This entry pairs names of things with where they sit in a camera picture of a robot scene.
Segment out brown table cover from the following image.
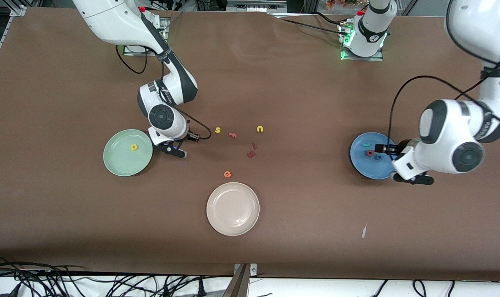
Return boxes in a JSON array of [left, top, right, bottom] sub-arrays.
[[0, 7, 500, 281]]

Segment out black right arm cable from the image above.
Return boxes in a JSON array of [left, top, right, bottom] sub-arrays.
[[115, 45, 212, 141]]

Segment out blue plate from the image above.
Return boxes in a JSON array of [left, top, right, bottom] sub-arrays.
[[350, 132, 400, 180]]

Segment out orange artificial flowers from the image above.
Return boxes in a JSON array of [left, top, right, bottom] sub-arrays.
[[326, 0, 359, 11]]

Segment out black arm base cable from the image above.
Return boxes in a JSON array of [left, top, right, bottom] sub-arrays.
[[275, 16, 349, 35]]

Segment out tangled black floor cables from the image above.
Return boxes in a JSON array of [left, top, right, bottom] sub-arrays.
[[0, 254, 234, 297]]

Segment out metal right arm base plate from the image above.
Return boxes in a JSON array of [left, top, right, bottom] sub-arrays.
[[124, 16, 170, 56]]

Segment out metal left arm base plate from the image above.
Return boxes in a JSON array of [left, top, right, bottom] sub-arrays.
[[340, 21, 384, 61]]

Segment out aluminium frame profile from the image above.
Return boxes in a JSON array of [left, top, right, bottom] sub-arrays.
[[0, 5, 28, 81]]

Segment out cream plate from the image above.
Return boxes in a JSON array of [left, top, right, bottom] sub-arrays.
[[206, 182, 260, 236]]

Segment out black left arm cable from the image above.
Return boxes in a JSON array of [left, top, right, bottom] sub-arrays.
[[388, 0, 500, 145]]

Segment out light green plate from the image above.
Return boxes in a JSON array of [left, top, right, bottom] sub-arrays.
[[103, 129, 154, 177]]

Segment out grey power strip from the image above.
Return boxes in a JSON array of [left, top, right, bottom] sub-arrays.
[[227, 0, 287, 13]]

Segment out grey metal support beam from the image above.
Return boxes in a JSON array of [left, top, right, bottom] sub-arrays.
[[222, 264, 250, 297]]

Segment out silver metal bracket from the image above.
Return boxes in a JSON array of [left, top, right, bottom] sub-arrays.
[[235, 263, 258, 276]]

